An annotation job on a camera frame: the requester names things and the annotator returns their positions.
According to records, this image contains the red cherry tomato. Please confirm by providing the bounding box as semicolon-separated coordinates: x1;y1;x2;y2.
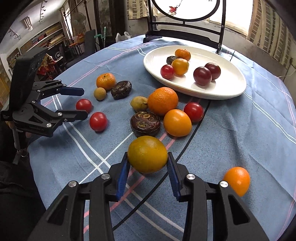
89;112;108;132
161;64;175;80
184;102;204;123
76;98;92;113

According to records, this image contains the small yellow kumquat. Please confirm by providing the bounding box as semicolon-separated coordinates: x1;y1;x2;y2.
93;87;107;101

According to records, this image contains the small mandarin orange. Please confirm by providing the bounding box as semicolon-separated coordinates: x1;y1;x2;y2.
96;73;116;91

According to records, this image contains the dark brown round fruit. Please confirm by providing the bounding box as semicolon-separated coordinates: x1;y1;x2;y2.
111;80;132;100

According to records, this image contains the yellow-green small pear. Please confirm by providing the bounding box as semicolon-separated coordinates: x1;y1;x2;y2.
130;96;148;113

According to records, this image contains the dark mangosteen fruit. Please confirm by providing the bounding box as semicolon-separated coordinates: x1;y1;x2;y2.
130;111;161;137

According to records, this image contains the yellow orange round fruit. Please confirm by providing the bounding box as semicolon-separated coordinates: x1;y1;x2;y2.
127;136;168;174

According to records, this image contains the large orange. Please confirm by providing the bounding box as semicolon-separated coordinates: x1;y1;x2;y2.
147;87;179;116

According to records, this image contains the yellow orange lemon fruit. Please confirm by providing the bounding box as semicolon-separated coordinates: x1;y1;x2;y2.
171;58;189;76

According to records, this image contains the large dark red plum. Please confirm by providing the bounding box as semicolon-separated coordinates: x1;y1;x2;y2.
193;66;212;86

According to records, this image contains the small dark red plum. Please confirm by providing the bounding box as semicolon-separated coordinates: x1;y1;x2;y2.
205;62;221;80

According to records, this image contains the standing fan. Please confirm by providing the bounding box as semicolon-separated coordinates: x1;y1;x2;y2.
70;12;86;36

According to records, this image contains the blue striped tablecloth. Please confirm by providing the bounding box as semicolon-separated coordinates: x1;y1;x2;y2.
29;36;295;240

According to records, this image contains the white plastic bag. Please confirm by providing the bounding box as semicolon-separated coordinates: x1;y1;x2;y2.
115;31;131;42

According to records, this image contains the dark framed painting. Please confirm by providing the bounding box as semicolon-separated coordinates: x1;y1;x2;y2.
93;0;116;47

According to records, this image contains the left beige checked curtain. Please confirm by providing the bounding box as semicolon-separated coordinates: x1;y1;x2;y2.
126;0;149;20

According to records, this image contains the beige checked curtain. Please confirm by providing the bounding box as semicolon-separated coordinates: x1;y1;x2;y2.
247;0;295;68
126;0;149;20

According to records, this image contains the bird painting table screen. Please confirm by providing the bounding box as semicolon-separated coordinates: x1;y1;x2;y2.
143;1;226;55

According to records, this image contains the white ceramic plate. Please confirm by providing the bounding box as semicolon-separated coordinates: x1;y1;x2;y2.
144;45;247;100

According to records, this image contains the right beige checked curtain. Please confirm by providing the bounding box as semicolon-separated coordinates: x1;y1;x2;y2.
247;0;295;68

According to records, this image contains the black power cable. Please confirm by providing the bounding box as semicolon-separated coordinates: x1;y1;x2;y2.
112;99;212;231

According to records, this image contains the white wall cable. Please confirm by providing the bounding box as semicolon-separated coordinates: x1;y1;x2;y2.
277;64;296;79

